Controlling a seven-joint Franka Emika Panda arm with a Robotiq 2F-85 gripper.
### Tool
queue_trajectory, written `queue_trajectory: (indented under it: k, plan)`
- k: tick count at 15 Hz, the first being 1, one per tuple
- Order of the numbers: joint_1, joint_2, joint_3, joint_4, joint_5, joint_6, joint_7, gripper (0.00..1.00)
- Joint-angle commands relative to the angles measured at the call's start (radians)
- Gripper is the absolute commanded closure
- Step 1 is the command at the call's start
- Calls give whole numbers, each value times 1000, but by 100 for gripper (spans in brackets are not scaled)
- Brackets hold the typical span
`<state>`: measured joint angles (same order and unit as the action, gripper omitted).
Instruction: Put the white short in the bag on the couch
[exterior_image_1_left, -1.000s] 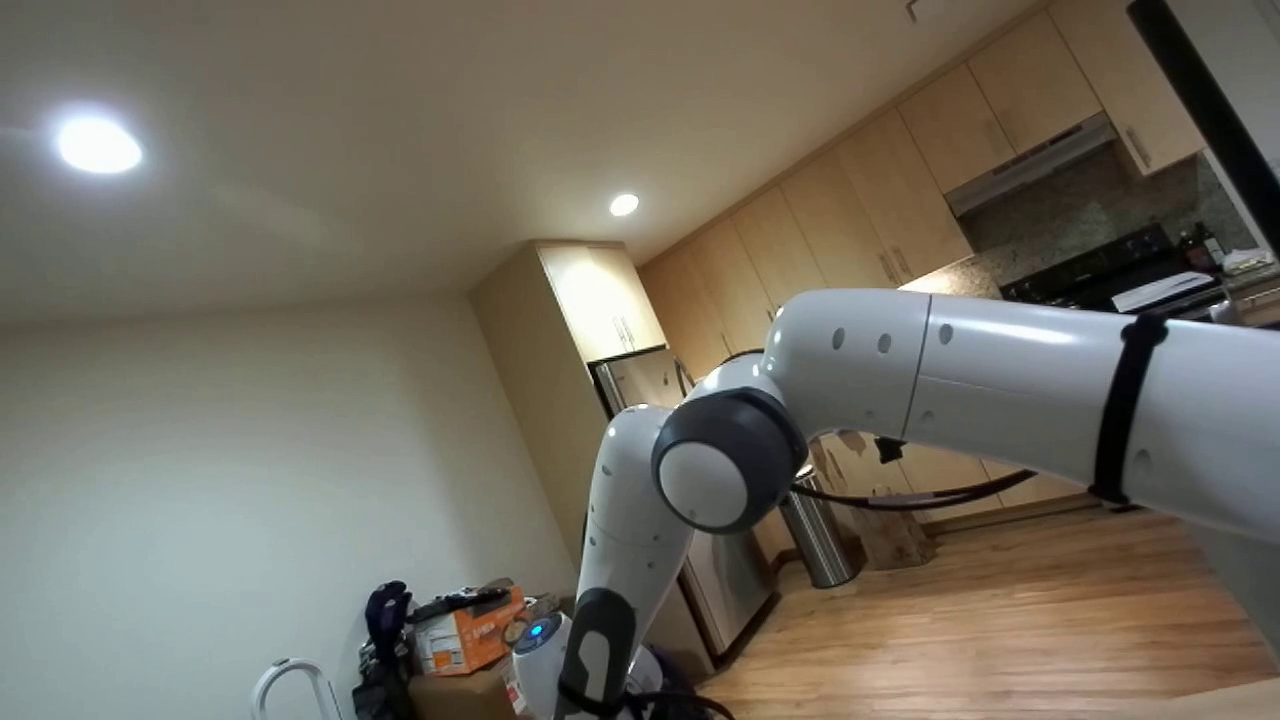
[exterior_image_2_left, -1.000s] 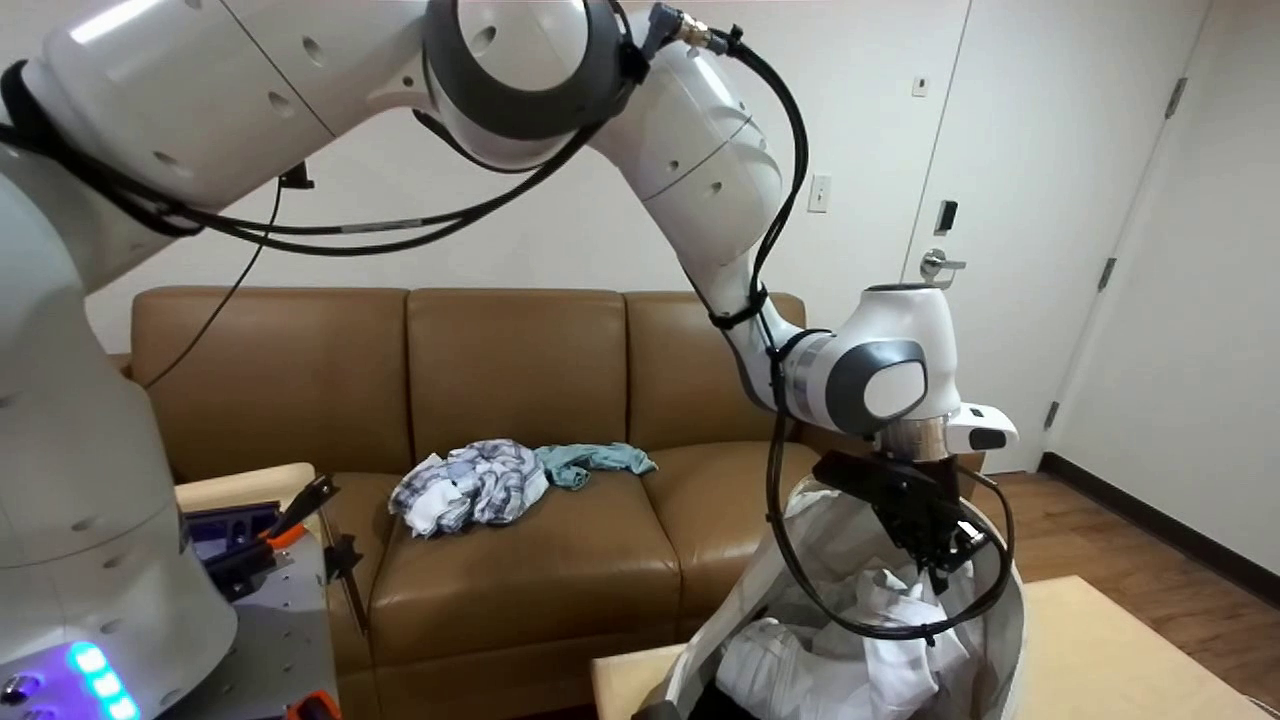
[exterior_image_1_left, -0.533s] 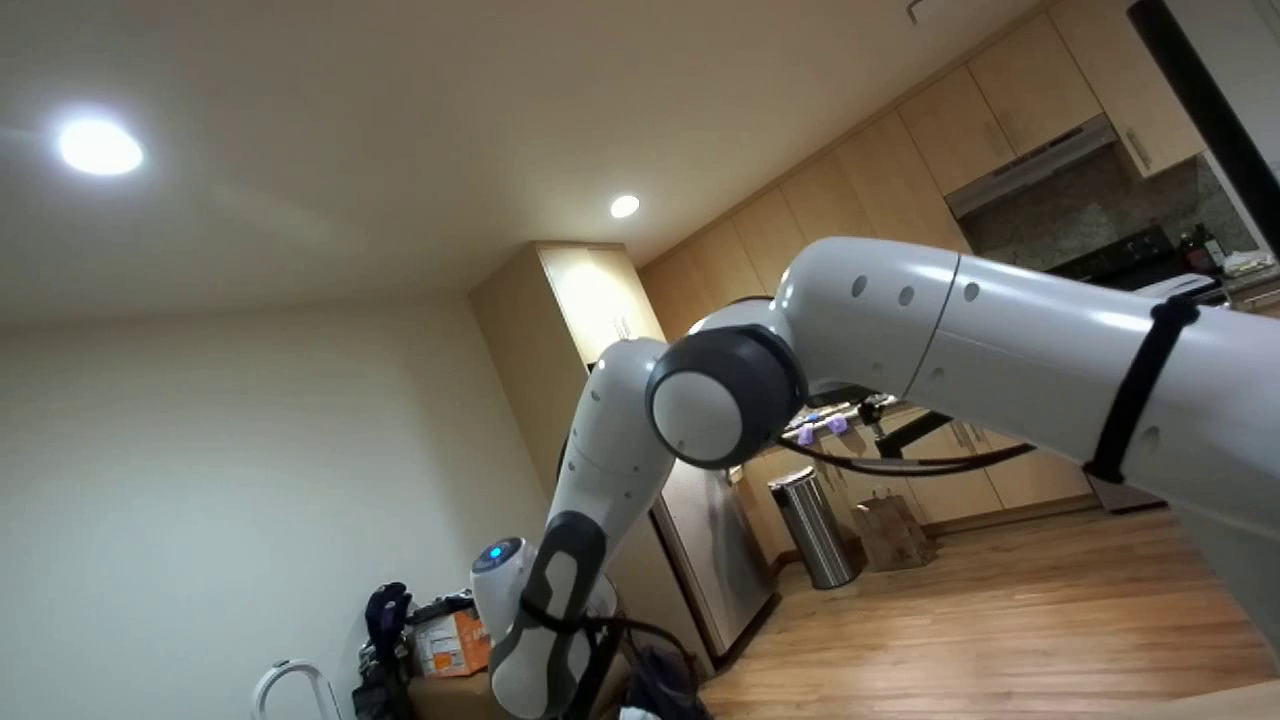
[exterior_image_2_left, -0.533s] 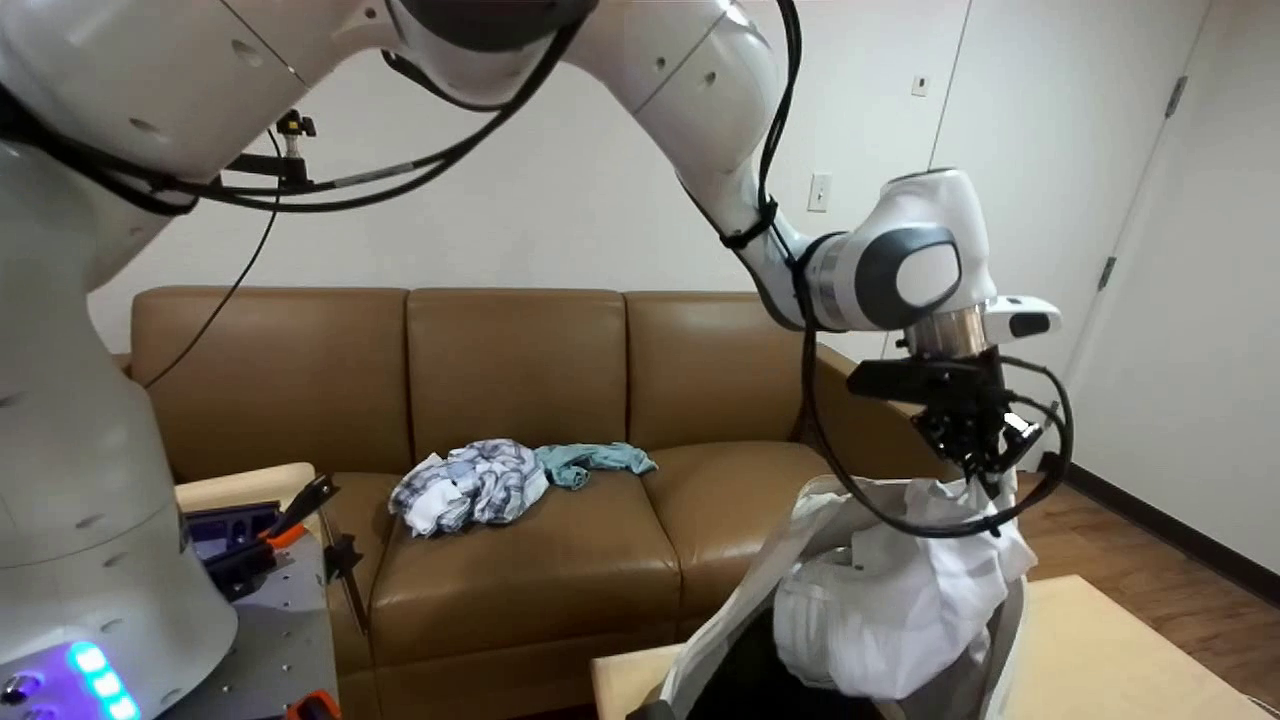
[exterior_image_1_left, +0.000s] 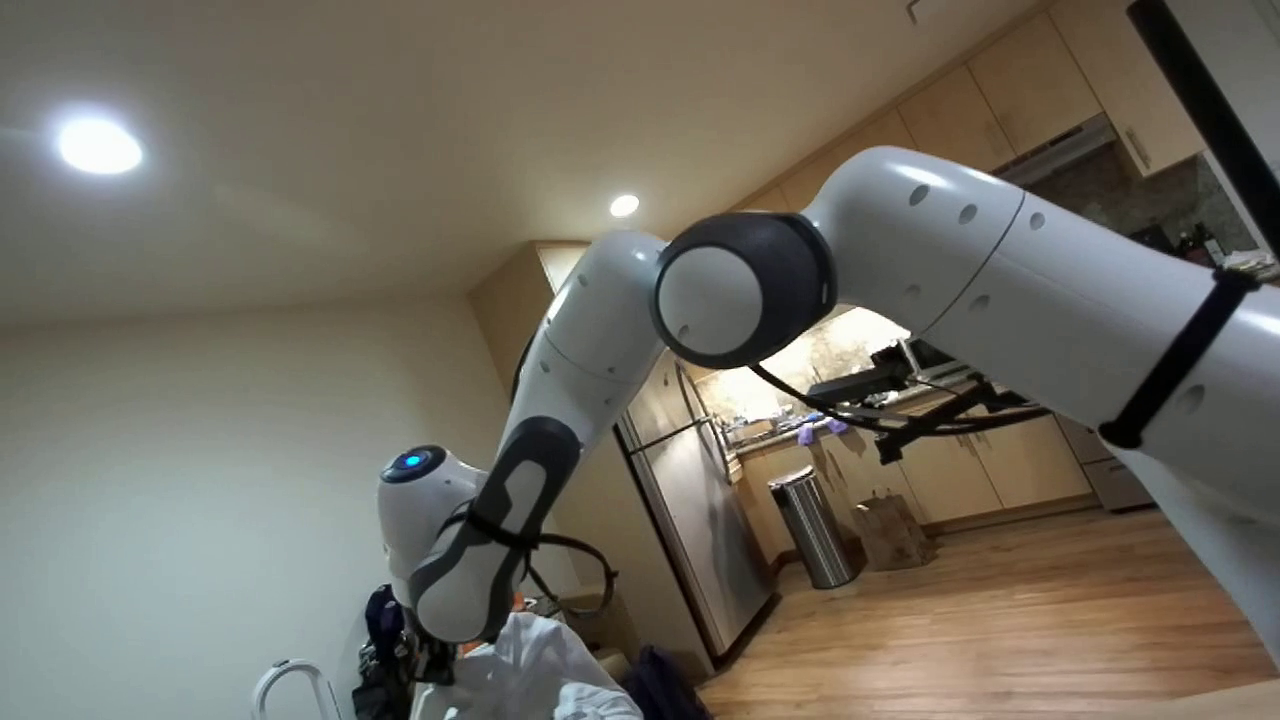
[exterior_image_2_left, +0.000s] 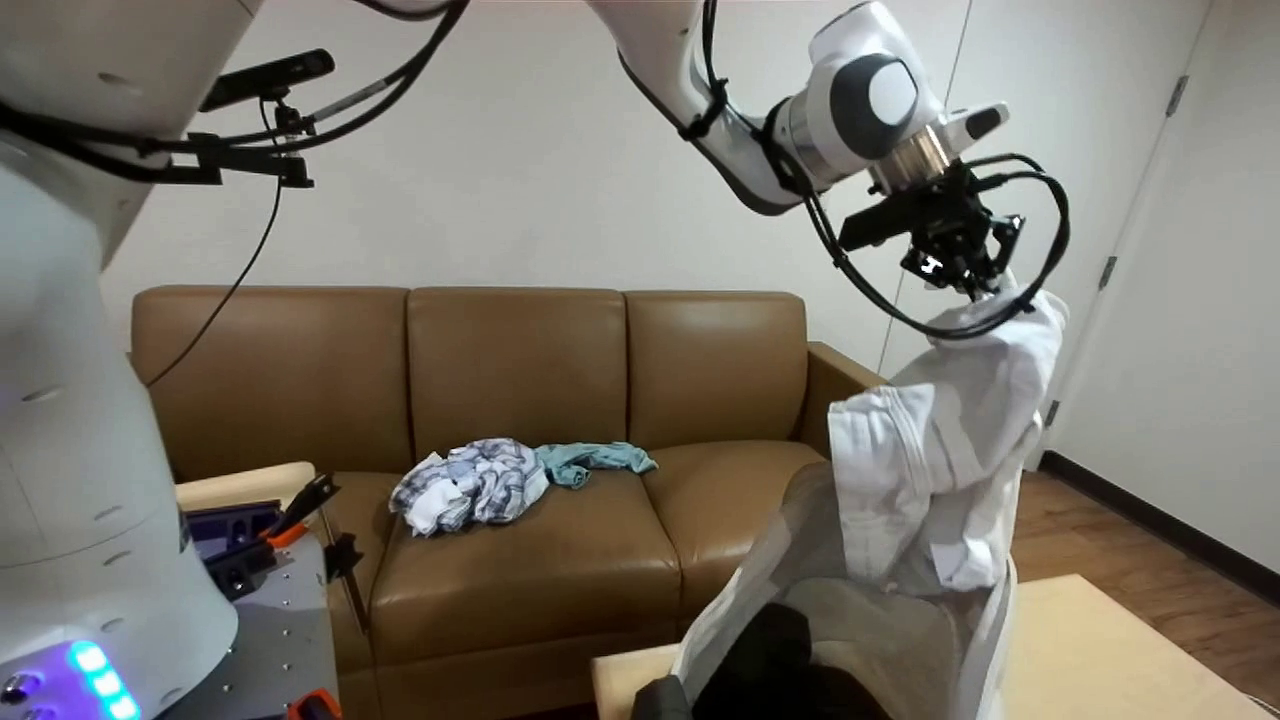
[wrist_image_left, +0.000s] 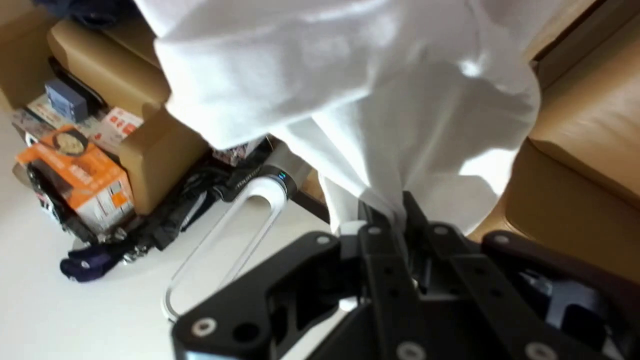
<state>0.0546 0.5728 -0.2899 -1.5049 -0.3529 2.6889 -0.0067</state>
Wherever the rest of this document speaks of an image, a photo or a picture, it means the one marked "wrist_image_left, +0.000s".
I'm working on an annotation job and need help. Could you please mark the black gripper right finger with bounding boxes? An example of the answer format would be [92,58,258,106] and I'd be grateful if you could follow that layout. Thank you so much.
[398,191,640,360]

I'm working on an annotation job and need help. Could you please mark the blue small box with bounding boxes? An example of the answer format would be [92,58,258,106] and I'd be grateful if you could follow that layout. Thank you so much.
[42,78,90,125]

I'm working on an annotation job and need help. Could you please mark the purple black tool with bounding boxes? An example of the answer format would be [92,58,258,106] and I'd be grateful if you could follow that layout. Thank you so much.
[58,238,132,284]

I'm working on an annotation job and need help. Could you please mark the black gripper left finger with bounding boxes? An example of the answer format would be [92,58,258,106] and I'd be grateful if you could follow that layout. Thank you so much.
[171,221,431,360]

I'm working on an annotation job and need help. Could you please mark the white shorts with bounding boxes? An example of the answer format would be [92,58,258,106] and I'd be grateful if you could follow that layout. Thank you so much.
[132,0,570,237]

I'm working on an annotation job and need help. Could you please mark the brown leather couch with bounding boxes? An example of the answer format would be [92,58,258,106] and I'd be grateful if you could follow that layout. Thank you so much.
[0,0,640,287]

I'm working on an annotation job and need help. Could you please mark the white red printed box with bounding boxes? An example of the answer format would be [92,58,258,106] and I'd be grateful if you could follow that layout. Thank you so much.
[88,105,146,157]

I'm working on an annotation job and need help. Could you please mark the orange printed box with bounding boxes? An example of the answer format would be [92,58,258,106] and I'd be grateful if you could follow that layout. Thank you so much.
[15,125,137,237]

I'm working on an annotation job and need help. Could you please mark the dark blue tool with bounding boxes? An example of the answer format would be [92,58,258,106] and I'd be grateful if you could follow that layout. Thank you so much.
[112,142,277,255]

